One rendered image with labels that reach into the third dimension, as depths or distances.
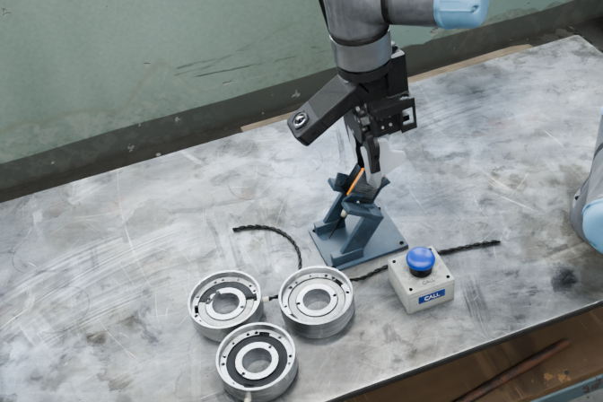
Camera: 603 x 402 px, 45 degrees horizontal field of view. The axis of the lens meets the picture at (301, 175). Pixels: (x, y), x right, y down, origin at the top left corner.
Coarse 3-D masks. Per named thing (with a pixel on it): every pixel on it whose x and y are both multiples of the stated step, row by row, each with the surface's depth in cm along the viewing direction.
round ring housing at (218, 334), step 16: (224, 272) 107; (240, 272) 107; (224, 288) 106; (256, 288) 105; (192, 304) 105; (208, 304) 104; (224, 304) 107; (240, 304) 104; (256, 304) 102; (192, 320) 102; (224, 320) 102; (240, 320) 100; (256, 320) 102; (208, 336) 101; (224, 336) 101
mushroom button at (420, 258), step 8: (416, 248) 102; (424, 248) 102; (408, 256) 101; (416, 256) 101; (424, 256) 100; (432, 256) 101; (408, 264) 101; (416, 264) 100; (424, 264) 100; (432, 264) 100
